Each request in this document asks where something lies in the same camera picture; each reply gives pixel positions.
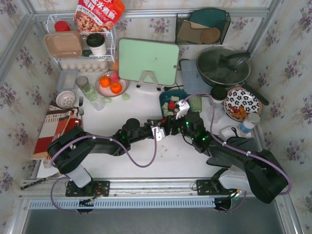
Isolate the green capsule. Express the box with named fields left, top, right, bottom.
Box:
left=103, top=97, right=112, bottom=103
left=171, top=96, right=179, bottom=102
left=122, top=93, right=130, bottom=100

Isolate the teal plastic storage basket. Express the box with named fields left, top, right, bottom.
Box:
left=159, top=89, right=192, bottom=118

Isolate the grey fluffy cloth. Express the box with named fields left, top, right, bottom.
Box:
left=206, top=127, right=258, bottom=170

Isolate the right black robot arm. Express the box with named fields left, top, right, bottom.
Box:
left=166, top=112, right=292, bottom=204

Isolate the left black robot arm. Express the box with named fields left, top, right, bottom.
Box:
left=47, top=118, right=171, bottom=188

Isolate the clear storage box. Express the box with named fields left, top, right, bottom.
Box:
left=57, top=69, right=78, bottom=93

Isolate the green glass cup right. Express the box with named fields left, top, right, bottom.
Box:
left=189, top=95, right=202, bottom=113

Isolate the green glass cup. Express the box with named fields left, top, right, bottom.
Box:
left=82, top=84, right=98, bottom=102
left=189, top=95, right=202, bottom=113

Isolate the black power plug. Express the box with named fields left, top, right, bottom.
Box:
left=163, top=86, right=180, bottom=91

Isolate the clear plastic cup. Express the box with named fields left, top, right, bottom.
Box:
left=208, top=103, right=226, bottom=123

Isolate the white scoop cup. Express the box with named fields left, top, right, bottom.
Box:
left=220, top=127, right=236, bottom=140

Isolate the white jar black lid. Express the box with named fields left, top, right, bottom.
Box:
left=210, top=85, right=227, bottom=104

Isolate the cutting board metal stand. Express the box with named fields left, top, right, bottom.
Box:
left=136, top=71, right=161, bottom=91

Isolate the green capsule by plate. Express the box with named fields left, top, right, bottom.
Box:
left=122, top=93, right=130, bottom=100

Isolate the flower pattern plate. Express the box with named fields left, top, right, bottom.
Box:
left=223, top=87, right=262, bottom=122

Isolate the orange fruit right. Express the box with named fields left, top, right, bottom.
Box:
left=110, top=82, right=122, bottom=94

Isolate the orange fruit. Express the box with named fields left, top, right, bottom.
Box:
left=110, top=82, right=122, bottom=94
left=99, top=76, right=111, bottom=88

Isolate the green capsule beside glass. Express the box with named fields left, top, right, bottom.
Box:
left=103, top=97, right=112, bottom=103

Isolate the white bottle grey cap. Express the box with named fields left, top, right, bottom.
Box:
left=238, top=113, right=260, bottom=134

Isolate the fruit plate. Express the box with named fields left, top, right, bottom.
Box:
left=95, top=72, right=129, bottom=98

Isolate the clear glass cup left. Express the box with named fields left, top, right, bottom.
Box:
left=91, top=97, right=105, bottom=111

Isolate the pink peach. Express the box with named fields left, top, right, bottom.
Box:
left=110, top=72, right=119, bottom=82

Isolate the black wok with glass lid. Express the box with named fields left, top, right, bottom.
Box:
left=196, top=46, right=269, bottom=106

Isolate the orange fruit left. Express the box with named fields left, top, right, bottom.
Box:
left=99, top=76, right=111, bottom=88

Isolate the green cutting board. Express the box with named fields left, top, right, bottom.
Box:
left=118, top=39, right=179, bottom=85

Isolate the green glass cup left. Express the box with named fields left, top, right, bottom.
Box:
left=82, top=84, right=98, bottom=102

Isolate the silver fork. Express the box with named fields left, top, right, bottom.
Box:
left=78, top=96, right=84, bottom=120

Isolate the grey glass cup left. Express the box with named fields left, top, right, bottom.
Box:
left=75, top=76, right=89, bottom=90

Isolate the white egg tray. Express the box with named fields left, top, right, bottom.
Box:
left=60, top=61, right=109, bottom=72

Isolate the black mesh holder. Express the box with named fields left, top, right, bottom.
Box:
left=175, top=8, right=231, bottom=45

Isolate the white small strainer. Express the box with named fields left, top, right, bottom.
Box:
left=56, top=91, right=76, bottom=109

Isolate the striped red cloth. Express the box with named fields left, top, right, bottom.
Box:
left=32, top=101, right=81, bottom=160

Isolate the white cup black lid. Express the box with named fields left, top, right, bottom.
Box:
left=86, top=33, right=107, bottom=56

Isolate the red snack bag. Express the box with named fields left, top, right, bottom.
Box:
left=74, top=0, right=125, bottom=33

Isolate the red bottle cap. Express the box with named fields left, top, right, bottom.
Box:
left=54, top=20, right=71, bottom=32

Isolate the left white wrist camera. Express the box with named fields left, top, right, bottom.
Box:
left=151, top=126, right=166, bottom=141

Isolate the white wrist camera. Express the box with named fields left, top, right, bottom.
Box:
left=151, top=126, right=166, bottom=141
left=175, top=100, right=190, bottom=119

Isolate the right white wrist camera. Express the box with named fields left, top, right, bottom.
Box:
left=175, top=100, right=190, bottom=119

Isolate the white wire rack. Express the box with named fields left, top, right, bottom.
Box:
left=45, top=13, right=117, bottom=61

